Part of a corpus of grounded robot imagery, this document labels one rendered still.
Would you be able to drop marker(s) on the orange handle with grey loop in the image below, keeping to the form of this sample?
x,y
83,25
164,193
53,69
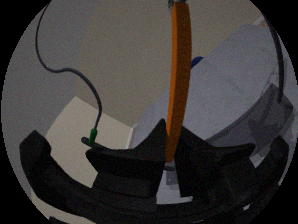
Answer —
x,y
179,80

